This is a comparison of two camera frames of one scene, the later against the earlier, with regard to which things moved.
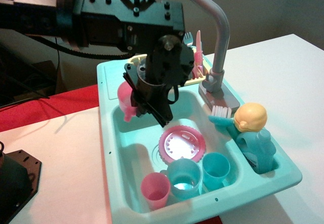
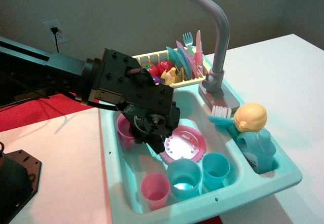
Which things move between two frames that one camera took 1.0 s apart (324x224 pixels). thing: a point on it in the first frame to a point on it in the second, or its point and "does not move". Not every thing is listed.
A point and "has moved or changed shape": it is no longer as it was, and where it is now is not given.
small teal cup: [215, 167] does not move
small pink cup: [155, 187] does not move
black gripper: [155, 87] to [144, 120]
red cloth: [30, 112] does not move
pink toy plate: [181, 141] does not move
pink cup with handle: [124, 90] has moved or changed shape
